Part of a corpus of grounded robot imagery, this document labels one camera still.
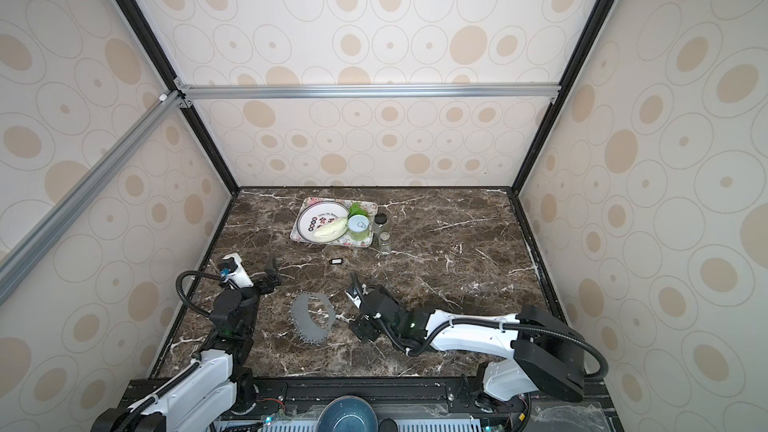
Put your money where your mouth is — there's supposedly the black vertical frame post right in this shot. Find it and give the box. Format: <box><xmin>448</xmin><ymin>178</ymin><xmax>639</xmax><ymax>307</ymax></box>
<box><xmin>511</xmin><ymin>0</ymin><xmax>616</xmax><ymax>197</ymax></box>

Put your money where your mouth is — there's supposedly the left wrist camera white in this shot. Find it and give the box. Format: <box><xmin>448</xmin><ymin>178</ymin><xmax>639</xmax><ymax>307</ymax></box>
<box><xmin>217</xmin><ymin>253</ymin><xmax>254</xmax><ymax>288</ymax></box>

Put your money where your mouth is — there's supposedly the dark lid spice jar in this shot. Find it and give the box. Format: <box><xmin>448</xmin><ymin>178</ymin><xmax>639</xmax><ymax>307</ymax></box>
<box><xmin>372</xmin><ymin>212</ymin><xmax>389</xmax><ymax>237</ymax></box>

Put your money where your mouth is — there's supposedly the small clear glass bottle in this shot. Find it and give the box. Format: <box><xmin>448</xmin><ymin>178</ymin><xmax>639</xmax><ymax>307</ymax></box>
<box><xmin>378</xmin><ymin>232</ymin><xmax>392</xmax><ymax>254</ymax></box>

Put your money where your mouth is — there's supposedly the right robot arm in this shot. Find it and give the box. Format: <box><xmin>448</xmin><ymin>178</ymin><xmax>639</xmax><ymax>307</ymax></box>
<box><xmin>346</xmin><ymin>272</ymin><xmax>609</xmax><ymax>402</ymax></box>

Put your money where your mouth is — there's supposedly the horizontal aluminium rail back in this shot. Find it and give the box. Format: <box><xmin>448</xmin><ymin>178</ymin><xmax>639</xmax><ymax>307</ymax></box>
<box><xmin>181</xmin><ymin>83</ymin><xmax>560</xmax><ymax>100</ymax></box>

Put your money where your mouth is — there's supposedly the grey metal key holder ring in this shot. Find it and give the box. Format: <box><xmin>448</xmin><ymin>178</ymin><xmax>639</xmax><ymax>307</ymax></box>
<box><xmin>290</xmin><ymin>292</ymin><xmax>337</xmax><ymax>346</ymax></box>

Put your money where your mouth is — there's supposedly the blue bowl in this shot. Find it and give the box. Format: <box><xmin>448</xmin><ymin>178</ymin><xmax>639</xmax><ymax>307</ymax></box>
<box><xmin>315</xmin><ymin>395</ymin><xmax>379</xmax><ymax>432</ymax></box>

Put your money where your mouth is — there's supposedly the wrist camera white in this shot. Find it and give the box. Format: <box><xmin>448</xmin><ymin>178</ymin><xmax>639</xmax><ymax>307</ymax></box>
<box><xmin>345</xmin><ymin>288</ymin><xmax>361</xmax><ymax>309</ymax></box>
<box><xmin>217</xmin><ymin>253</ymin><xmax>254</xmax><ymax>288</ymax></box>

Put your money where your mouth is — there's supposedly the white plate with red text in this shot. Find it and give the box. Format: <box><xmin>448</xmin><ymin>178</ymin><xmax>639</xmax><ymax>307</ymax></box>
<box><xmin>297</xmin><ymin>201</ymin><xmax>349</xmax><ymax>244</ymax></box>

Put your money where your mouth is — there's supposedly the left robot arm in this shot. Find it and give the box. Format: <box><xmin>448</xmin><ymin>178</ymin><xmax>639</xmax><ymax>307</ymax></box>
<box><xmin>91</xmin><ymin>253</ymin><xmax>282</xmax><ymax>431</ymax></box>

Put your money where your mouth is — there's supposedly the black vertical frame post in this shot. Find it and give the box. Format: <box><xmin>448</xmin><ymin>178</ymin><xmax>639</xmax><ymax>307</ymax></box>
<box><xmin>115</xmin><ymin>0</ymin><xmax>240</xmax><ymax>196</ymax></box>
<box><xmin>511</xmin><ymin>0</ymin><xmax>616</xmax><ymax>197</ymax></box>

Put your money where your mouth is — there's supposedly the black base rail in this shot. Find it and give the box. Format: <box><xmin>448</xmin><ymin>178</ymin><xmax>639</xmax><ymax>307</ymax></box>
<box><xmin>213</xmin><ymin>376</ymin><xmax>623</xmax><ymax>431</ymax></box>

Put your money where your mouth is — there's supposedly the pale green cabbage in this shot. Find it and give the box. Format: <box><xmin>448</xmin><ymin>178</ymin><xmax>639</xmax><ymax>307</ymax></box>
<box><xmin>313</xmin><ymin>218</ymin><xmax>348</xmax><ymax>242</ymax></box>

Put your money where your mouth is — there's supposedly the black vertical frame post left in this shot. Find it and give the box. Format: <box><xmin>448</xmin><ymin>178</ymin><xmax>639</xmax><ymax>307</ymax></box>
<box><xmin>115</xmin><ymin>0</ymin><xmax>240</xmax><ymax>196</ymax></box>

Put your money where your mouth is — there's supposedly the aluminium rail left wall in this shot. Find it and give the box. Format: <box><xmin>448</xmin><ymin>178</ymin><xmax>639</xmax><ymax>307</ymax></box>
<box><xmin>1</xmin><ymin>90</ymin><xmax>181</xmax><ymax>302</ymax></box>

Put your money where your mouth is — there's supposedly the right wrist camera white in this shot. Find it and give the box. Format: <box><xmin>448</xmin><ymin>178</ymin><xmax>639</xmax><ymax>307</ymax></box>
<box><xmin>345</xmin><ymin>288</ymin><xmax>361</xmax><ymax>309</ymax></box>

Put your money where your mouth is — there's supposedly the floral rectangular tray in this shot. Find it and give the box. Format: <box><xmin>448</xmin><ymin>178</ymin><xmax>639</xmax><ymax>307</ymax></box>
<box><xmin>290</xmin><ymin>197</ymin><xmax>378</xmax><ymax>248</ymax></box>

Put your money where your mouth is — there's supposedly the green leafy vegetable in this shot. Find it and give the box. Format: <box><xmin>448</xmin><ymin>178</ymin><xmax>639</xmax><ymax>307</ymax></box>
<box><xmin>348</xmin><ymin>202</ymin><xmax>368</xmax><ymax>218</ymax></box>

